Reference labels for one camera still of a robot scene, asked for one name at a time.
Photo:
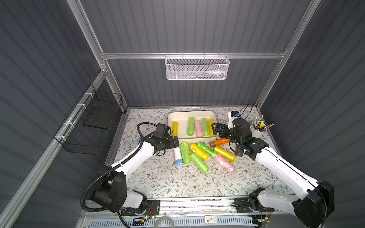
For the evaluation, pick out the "pink trash bag roll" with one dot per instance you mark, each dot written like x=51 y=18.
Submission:
x=225 y=164
x=198 y=129

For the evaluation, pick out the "orange trash bag roll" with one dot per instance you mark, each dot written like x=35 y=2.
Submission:
x=218 y=142

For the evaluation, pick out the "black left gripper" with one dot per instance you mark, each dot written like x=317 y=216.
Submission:
x=173 y=141

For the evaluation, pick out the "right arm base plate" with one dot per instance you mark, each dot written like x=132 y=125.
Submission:
x=250 y=203

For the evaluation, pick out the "white wire wall basket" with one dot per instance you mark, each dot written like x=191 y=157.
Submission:
x=196 y=67

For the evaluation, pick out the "black wire side basket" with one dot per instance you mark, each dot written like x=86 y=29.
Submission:
x=94 y=125

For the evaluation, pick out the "grey trash bag roll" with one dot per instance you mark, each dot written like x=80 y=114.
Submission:
x=236 y=150

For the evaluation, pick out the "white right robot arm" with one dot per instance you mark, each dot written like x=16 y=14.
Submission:
x=312 y=201

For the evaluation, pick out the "white blue trash bag roll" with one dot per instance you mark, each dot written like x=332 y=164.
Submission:
x=178 y=156

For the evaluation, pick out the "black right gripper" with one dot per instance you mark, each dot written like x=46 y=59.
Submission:
x=223 y=131

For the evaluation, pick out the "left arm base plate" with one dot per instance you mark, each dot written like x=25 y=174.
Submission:
x=148 y=207

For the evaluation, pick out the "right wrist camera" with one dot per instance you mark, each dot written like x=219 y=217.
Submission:
x=232 y=115

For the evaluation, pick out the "cream storage box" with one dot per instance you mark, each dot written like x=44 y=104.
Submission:
x=182 y=119

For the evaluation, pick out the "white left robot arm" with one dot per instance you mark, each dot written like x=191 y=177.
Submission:
x=109 y=190

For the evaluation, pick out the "yellow trash bag roll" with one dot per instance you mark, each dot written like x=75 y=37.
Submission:
x=224 y=153
x=210 y=123
x=175 y=126
x=200 y=152

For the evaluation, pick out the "green labelled trash bag roll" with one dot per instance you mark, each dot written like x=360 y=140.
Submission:
x=209 y=151

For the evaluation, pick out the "white pen cup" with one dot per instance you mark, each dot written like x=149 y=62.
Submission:
x=259 y=127

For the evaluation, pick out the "light green trash bag roll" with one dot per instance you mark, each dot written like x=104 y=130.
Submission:
x=185 y=151
x=205 y=126
x=199 y=163
x=191 y=126

